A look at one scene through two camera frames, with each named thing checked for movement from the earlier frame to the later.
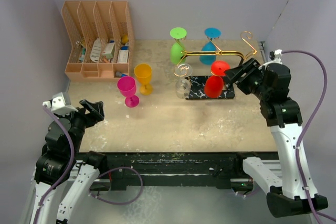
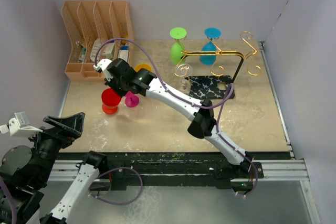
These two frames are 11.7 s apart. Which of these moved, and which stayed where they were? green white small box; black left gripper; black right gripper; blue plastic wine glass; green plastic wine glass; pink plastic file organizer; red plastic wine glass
Moved: black left gripper; black right gripper; red plastic wine glass
Stayed: blue plastic wine glass; green white small box; green plastic wine glass; pink plastic file organizer
